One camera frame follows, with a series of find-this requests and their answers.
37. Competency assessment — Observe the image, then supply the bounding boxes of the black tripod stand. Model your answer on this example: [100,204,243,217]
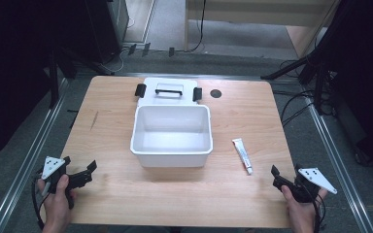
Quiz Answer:
[259,18,338,116]
[45,45,115,110]

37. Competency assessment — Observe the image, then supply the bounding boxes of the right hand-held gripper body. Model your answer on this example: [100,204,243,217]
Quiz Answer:
[272,166,339,205]

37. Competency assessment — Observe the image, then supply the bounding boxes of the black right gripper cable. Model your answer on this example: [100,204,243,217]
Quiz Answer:
[310,193,327,233]

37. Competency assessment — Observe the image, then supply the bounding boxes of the metal floor rail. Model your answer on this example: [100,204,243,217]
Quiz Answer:
[0,77,70,233]
[299,84,373,233]

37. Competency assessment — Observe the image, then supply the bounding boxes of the white floor cable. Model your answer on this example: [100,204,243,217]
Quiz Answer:
[99,48,126,74]

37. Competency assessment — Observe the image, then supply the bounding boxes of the person's right hand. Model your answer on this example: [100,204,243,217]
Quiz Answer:
[280,184,328,233]

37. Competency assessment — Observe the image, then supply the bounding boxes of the person's left hand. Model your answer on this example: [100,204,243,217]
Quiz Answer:
[36,174,78,233]

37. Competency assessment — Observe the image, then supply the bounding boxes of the black floor cables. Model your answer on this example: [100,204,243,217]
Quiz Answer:
[271,88,317,128]

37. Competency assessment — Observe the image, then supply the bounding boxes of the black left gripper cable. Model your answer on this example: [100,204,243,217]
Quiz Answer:
[30,174,48,231]

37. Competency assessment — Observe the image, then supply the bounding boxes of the black hanging cable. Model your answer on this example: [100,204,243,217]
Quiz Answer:
[186,0,208,53]

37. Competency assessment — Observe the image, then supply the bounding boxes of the light wooden furniture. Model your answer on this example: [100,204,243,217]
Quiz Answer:
[184,0,342,60]

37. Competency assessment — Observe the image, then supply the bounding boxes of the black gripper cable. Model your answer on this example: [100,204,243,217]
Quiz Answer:
[30,174,48,231]
[310,193,327,233]

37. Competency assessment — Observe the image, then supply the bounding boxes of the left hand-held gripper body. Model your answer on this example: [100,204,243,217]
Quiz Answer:
[41,155,94,210]

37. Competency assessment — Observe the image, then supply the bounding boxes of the white ointment tube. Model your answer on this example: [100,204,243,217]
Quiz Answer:
[231,138,254,176]

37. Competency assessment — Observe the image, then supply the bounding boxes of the white plastic storage box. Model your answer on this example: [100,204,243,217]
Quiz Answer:
[129,103,214,169]

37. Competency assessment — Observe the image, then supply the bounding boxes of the white box lid black handle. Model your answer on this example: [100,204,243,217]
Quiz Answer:
[134,77,204,108]

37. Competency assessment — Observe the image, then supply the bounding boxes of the black cabinet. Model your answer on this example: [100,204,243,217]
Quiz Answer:
[83,0,130,64]

